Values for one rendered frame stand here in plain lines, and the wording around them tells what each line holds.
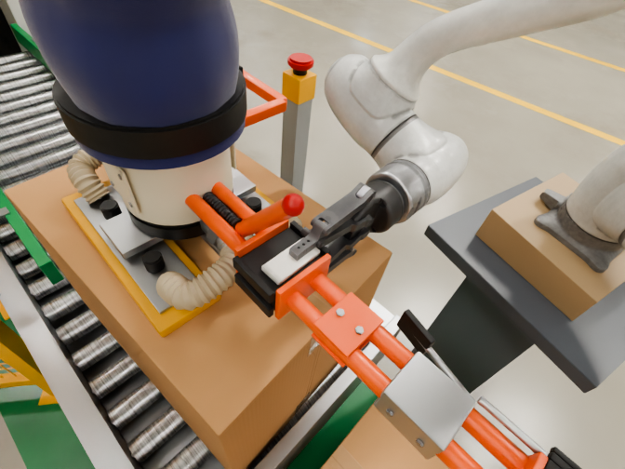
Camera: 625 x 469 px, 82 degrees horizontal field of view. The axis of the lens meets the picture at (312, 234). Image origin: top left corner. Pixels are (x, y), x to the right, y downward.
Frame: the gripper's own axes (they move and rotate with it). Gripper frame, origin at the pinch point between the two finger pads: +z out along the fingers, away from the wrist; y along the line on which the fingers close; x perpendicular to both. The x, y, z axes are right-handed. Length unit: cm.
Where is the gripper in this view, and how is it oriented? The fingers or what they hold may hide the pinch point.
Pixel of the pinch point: (289, 272)
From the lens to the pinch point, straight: 44.7
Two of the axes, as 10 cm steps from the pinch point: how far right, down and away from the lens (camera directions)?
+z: -6.9, 4.8, -5.4
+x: -7.2, -5.7, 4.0
